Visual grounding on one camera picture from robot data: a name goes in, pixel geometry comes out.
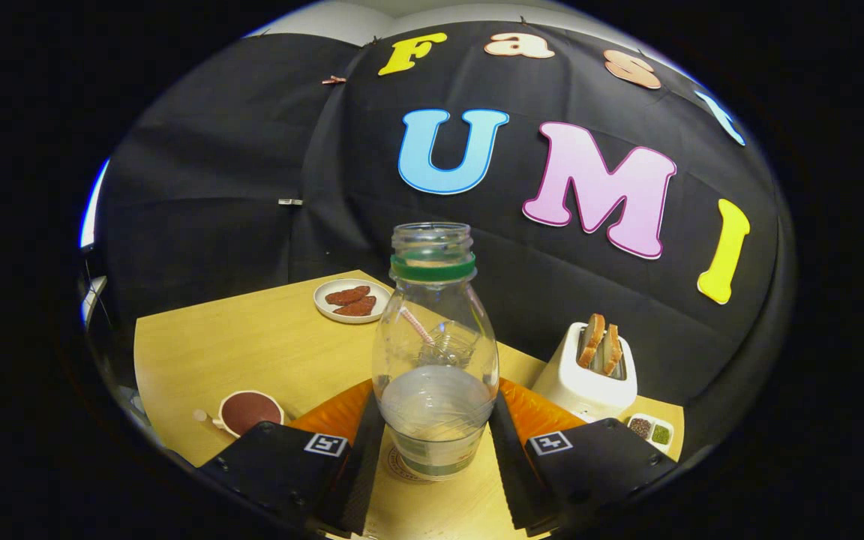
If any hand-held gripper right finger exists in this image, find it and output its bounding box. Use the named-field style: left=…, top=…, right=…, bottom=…
left=487, top=378, right=680, bottom=538

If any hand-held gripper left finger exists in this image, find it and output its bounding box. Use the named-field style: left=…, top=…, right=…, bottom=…
left=198, top=379, right=387, bottom=538

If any round cork coaster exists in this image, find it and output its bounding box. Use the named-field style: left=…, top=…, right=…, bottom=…
left=385, top=442, right=434, bottom=483

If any clear plastic juice bottle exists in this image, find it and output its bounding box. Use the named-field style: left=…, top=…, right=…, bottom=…
left=370, top=222, right=501, bottom=482

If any beige cup with wooden handle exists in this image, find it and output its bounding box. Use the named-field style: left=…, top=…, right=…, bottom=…
left=192, top=389, right=285, bottom=440

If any white toaster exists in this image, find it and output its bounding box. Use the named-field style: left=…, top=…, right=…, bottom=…
left=531, top=322, right=638, bottom=423

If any white divided condiment dish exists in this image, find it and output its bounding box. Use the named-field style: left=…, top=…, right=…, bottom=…
left=625, top=412, right=676, bottom=455

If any toast slice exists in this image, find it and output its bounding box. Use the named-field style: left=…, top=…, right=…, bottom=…
left=601, top=324, right=623, bottom=377
left=578, top=313, right=607, bottom=369

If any red striped straw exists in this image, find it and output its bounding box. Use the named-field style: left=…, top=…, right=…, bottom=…
left=400, top=305, right=437, bottom=348

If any white round plate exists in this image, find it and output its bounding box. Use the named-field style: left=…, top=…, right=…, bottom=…
left=313, top=278, right=393, bottom=325

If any brown meat piece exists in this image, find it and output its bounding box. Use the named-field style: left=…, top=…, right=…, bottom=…
left=333, top=295, right=377, bottom=317
left=325, top=285, right=371, bottom=306

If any wooden table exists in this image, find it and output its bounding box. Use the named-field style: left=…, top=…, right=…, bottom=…
left=134, top=269, right=686, bottom=540

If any black backdrop cloth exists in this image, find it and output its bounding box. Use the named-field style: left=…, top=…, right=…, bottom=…
left=93, top=21, right=798, bottom=460

